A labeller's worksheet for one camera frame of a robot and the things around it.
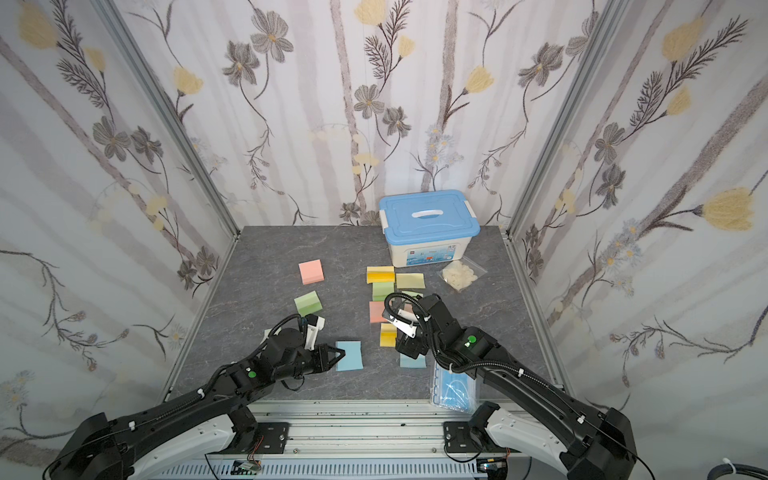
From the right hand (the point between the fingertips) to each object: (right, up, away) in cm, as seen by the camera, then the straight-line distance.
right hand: (416, 315), depth 77 cm
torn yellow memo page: (+1, +7, +31) cm, 31 cm away
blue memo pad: (-17, -12, 0) cm, 21 cm away
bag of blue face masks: (+12, -22, +3) cm, 25 cm away
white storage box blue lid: (+6, +25, +22) cm, 34 cm away
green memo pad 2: (-10, +4, +27) cm, 29 cm away
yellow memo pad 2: (-7, -9, +14) cm, 18 cm away
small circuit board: (-42, -36, -6) cm, 55 cm away
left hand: (-18, -10, +1) cm, 21 cm away
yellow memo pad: (-10, +9, +31) cm, 34 cm away
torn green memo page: (+2, +2, +29) cm, 29 cm away
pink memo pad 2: (-11, -2, +22) cm, 25 cm away
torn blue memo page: (-1, -16, +9) cm, 18 cm away
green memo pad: (-34, -1, +21) cm, 40 cm away
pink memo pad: (-35, +10, +29) cm, 47 cm away
